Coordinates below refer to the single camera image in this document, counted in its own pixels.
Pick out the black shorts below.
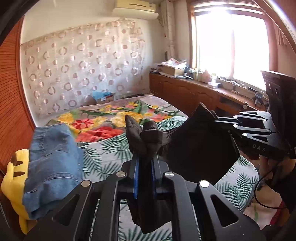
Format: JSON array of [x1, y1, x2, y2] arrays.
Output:
[[125, 103, 240, 234]]

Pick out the person right hand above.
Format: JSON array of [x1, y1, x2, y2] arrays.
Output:
[[255, 155, 295, 190]]

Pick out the blue denim jeans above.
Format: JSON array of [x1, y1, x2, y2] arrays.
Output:
[[22, 124, 83, 220]]

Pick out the yellow pikachu plush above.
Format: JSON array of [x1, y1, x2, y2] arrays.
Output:
[[1, 149, 30, 235]]

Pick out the palm leaf bed sheet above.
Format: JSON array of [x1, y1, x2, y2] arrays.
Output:
[[76, 115, 260, 241]]

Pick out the wooden sideboard cabinet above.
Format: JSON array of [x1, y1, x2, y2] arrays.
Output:
[[149, 73, 266, 117]]

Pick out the wooden louvered wardrobe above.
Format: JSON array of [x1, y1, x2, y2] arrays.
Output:
[[1, 18, 35, 176]]

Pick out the floral blanket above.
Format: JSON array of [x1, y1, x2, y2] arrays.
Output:
[[47, 94, 187, 143]]

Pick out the cardboard box on cabinet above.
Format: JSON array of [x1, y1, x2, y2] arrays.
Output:
[[161, 65, 184, 76]]

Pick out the box with blue bag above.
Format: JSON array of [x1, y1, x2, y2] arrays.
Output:
[[91, 91, 114, 104]]

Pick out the circle pattern curtain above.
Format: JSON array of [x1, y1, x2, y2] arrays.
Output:
[[20, 19, 147, 119]]

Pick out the beige side curtain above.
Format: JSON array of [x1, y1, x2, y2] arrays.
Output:
[[161, 0, 176, 59]]

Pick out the white air conditioner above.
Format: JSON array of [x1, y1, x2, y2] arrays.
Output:
[[112, 0, 159, 20]]

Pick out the window with wooden frame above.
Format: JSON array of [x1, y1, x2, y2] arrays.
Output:
[[187, 1, 278, 91]]

